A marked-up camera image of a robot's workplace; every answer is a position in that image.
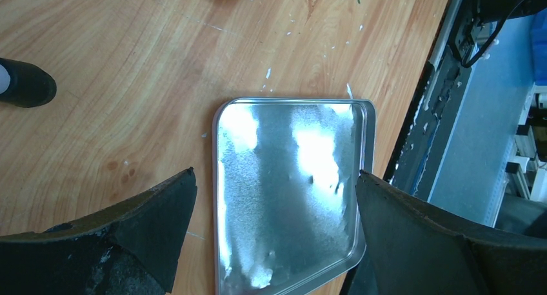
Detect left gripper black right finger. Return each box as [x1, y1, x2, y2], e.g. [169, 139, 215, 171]
[355, 171, 546, 294]

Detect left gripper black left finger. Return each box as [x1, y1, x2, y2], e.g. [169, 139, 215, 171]
[1, 168, 197, 294]

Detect silver tin lid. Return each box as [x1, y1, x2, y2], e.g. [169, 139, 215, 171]
[212, 97, 376, 294]

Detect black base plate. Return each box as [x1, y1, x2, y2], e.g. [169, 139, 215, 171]
[383, 46, 472, 201]

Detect grey tripod stand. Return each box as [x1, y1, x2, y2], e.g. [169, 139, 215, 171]
[1, 58, 57, 108]

